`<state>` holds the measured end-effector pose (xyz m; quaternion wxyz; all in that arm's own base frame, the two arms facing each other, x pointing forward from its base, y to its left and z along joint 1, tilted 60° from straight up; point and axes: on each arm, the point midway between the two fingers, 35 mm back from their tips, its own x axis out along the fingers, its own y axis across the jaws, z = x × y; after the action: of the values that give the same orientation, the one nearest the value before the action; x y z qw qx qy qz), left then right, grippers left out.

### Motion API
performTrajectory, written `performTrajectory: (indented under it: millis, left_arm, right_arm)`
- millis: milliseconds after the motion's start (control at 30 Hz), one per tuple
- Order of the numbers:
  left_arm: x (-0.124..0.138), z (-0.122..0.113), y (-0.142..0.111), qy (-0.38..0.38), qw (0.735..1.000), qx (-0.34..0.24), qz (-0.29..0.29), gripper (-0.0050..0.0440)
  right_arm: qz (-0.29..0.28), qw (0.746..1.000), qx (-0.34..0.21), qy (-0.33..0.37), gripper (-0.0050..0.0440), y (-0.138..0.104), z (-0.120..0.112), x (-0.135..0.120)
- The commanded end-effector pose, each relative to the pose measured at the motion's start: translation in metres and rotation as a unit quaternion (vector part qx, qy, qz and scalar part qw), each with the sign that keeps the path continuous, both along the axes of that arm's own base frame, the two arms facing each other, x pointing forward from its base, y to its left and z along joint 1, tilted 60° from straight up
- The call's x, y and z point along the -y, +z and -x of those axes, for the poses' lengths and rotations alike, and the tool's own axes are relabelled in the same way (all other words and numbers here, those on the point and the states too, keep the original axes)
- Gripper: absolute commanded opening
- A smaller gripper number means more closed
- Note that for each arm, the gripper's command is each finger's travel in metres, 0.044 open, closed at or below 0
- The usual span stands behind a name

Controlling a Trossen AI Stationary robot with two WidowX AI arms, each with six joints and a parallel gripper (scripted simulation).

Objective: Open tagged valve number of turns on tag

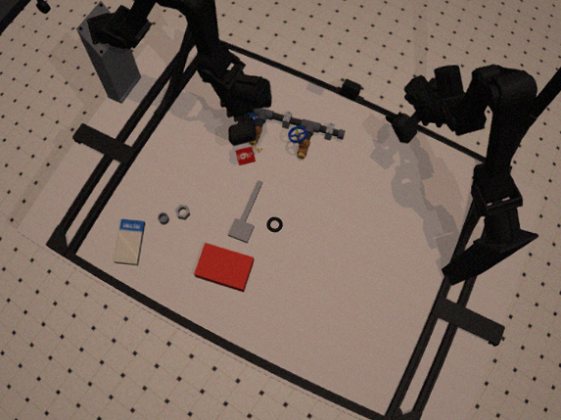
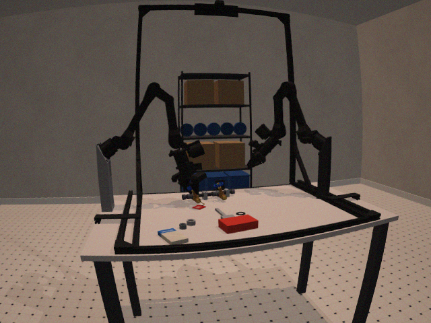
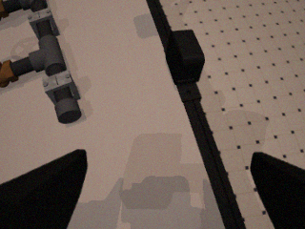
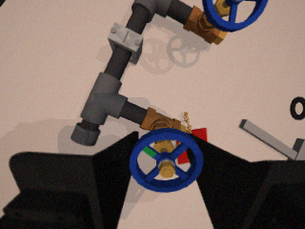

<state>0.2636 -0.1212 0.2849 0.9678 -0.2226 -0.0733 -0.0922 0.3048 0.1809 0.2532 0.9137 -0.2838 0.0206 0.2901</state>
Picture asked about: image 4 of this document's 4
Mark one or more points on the small black rubber ring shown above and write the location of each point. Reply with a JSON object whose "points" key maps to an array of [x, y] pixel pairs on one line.
{"points": [[292, 108]]}

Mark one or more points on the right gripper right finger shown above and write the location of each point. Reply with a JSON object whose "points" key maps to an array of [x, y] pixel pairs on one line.
{"points": [[234, 188]]}

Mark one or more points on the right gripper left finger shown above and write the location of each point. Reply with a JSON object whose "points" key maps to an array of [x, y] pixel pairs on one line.
{"points": [[104, 177]]}

